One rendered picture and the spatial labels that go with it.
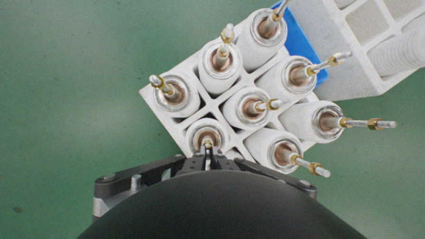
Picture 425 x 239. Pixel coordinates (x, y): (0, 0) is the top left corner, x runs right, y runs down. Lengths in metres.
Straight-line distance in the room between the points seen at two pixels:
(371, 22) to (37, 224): 1.35
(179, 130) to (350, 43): 0.53
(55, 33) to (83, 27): 0.10
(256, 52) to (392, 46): 0.37
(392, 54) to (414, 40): 0.03
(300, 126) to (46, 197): 0.91
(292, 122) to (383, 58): 0.31
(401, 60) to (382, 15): 0.15
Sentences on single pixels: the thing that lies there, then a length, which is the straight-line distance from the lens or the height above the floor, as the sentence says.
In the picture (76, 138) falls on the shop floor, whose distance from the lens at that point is 0.71.
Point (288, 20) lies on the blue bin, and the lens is 0.58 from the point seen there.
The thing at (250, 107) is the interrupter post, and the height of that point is 0.27.
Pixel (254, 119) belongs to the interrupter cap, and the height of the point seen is 0.25.
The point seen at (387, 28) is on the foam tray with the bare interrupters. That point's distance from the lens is 0.66.
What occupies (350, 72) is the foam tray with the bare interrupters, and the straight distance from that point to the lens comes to 0.58.
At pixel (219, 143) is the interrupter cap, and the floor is 0.25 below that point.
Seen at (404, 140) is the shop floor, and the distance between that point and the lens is 1.03.
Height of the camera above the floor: 0.49
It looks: 87 degrees down
